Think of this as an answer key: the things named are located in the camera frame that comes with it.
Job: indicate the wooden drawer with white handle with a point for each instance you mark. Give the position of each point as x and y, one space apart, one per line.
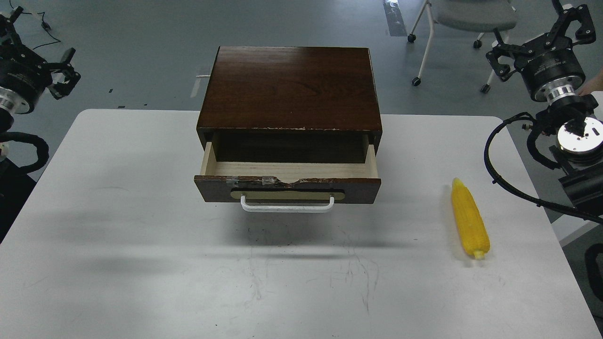
288 186

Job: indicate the grey office chair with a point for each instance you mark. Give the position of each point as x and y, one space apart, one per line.
482 16

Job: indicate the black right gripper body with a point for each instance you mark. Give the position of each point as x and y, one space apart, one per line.
551 70

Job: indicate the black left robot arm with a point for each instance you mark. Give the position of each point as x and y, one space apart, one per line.
7 119

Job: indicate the yellow corn cob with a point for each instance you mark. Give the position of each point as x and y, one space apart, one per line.
470 225

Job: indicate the dark wooden cabinet case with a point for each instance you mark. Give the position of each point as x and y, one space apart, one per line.
291 104

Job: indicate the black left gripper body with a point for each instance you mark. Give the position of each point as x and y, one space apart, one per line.
22 81

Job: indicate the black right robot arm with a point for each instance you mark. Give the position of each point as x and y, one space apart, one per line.
567 134

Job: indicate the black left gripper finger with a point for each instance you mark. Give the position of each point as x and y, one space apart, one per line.
71 77
9 39

